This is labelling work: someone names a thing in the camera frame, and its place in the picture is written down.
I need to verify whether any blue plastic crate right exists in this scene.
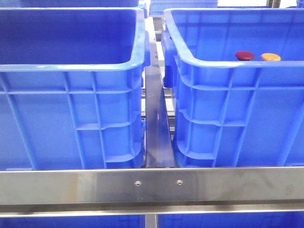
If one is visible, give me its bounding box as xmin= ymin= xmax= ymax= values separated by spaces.
xmin=162 ymin=8 xmax=304 ymax=167

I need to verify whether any blue plastic crate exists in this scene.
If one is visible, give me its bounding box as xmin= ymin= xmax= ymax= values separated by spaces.
xmin=162 ymin=8 xmax=304 ymax=167
xmin=0 ymin=8 xmax=150 ymax=171

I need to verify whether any blue crate rear middle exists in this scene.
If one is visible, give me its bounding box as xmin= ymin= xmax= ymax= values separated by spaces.
xmin=149 ymin=0 xmax=218 ymax=16

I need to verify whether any blue crate lower left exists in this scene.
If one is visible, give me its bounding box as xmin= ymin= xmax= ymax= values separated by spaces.
xmin=0 ymin=215 xmax=145 ymax=228

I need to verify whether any blue crate lower right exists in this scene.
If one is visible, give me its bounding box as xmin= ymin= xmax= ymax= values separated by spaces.
xmin=158 ymin=211 xmax=304 ymax=228

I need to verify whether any stainless steel rack frame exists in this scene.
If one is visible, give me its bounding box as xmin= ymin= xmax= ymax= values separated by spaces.
xmin=0 ymin=17 xmax=304 ymax=228

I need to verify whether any red mushroom push button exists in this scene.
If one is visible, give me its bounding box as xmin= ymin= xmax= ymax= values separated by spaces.
xmin=235 ymin=50 xmax=255 ymax=61

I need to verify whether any blue plastic crate left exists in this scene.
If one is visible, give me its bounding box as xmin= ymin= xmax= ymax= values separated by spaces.
xmin=0 ymin=8 xmax=150 ymax=171

